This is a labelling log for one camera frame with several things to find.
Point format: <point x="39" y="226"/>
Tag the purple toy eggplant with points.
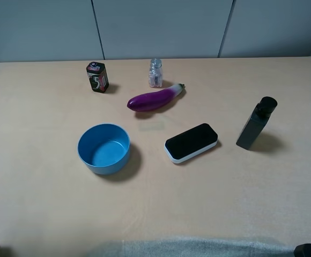
<point x="155" y="100"/>

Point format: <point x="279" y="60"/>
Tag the black and white eraser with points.
<point x="190" y="143"/>

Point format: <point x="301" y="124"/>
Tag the clear glass bottle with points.
<point x="155" y="73"/>

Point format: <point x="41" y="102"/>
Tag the blue plastic bowl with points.
<point x="104" y="149"/>

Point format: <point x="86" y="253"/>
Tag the black gum tin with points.
<point x="97" y="76"/>

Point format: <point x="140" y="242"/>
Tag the dark pump bottle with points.
<point x="256" y="122"/>

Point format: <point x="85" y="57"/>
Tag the grey cloth at bottom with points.
<point x="191" y="246"/>

